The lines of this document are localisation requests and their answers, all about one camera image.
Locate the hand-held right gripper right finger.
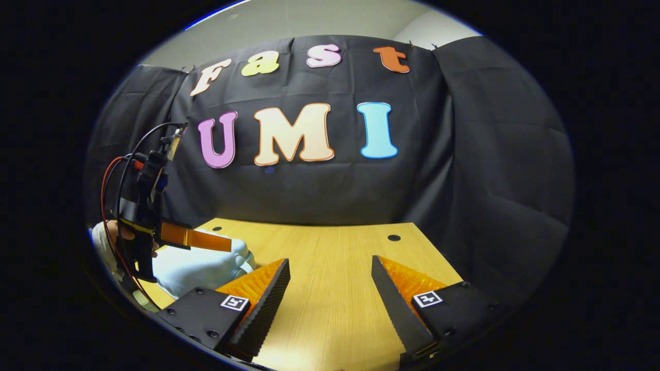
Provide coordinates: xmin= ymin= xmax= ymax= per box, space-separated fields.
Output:
xmin=371 ymin=255 xmax=511 ymax=367

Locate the light blue suitcase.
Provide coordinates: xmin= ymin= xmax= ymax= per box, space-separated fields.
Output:
xmin=137 ymin=234 xmax=256 ymax=313

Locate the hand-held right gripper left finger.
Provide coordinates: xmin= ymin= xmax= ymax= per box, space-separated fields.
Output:
xmin=157 ymin=258 xmax=292 ymax=361

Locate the red cable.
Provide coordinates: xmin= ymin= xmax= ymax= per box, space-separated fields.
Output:
xmin=100 ymin=156 xmax=161 ymax=311

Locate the black backdrop cloth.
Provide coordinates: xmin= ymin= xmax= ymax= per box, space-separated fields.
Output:
xmin=85 ymin=35 xmax=575 ymax=310

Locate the black cable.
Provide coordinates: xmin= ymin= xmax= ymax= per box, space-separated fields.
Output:
xmin=114 ymin=122 xmax=187 ymax=289

